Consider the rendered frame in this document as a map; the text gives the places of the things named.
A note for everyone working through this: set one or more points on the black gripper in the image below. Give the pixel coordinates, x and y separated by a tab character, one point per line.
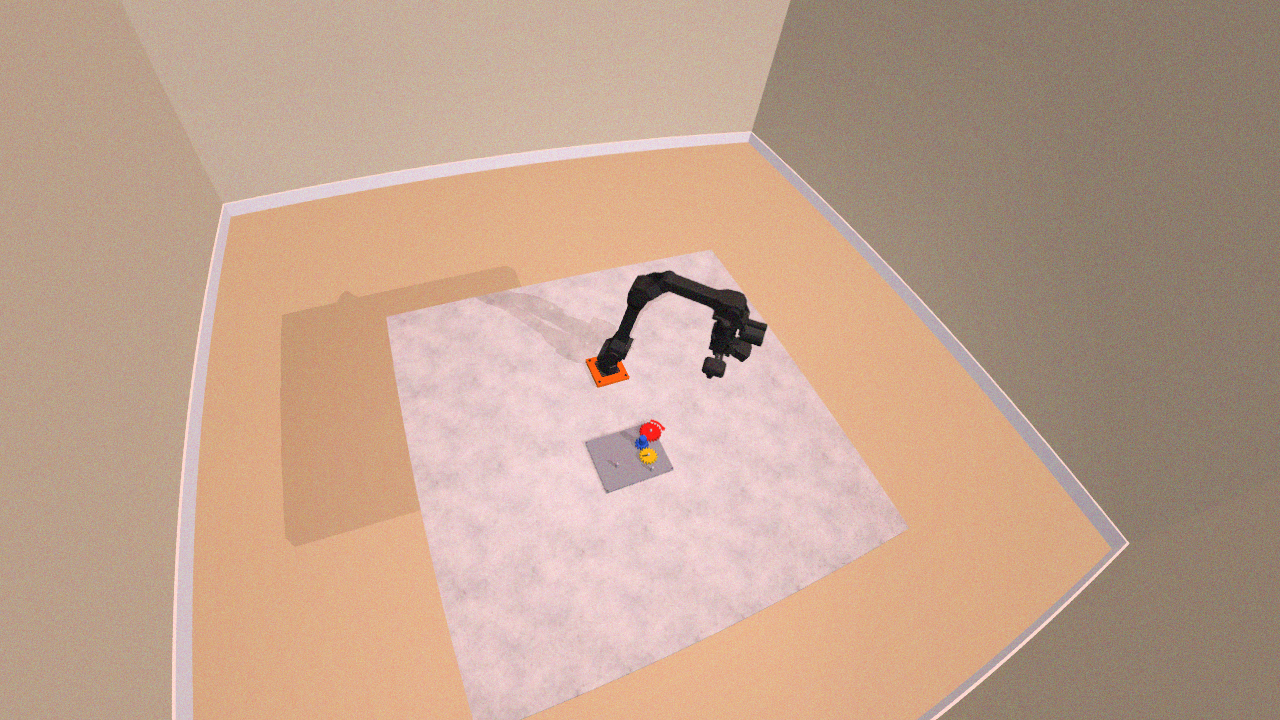
716	366

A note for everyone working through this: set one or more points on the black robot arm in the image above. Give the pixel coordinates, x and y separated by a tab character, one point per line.
730	310

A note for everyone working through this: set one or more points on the red gear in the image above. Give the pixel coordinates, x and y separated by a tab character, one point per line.
651	436

